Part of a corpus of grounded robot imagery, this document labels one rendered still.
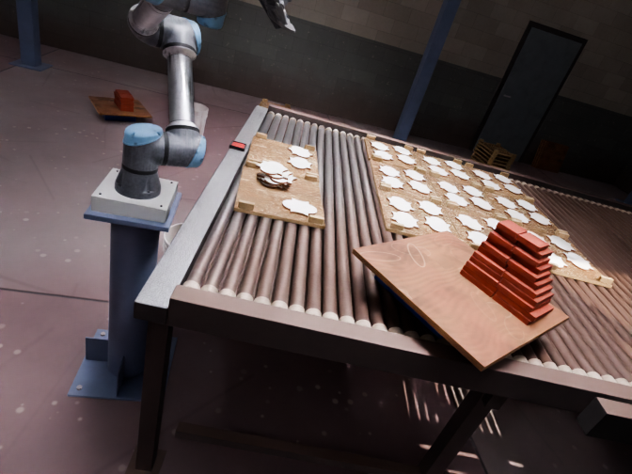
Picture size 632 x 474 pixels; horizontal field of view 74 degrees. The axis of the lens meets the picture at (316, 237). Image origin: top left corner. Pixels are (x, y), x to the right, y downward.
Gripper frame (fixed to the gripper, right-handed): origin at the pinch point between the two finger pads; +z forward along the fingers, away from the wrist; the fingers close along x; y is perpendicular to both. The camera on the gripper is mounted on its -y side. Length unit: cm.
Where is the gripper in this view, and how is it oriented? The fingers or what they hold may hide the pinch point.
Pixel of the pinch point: (312, 15)
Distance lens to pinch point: 122.1
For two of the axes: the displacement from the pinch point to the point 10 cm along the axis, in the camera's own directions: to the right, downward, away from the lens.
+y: -0.4, -3.4, -9.4
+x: 5.5, -7.9, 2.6
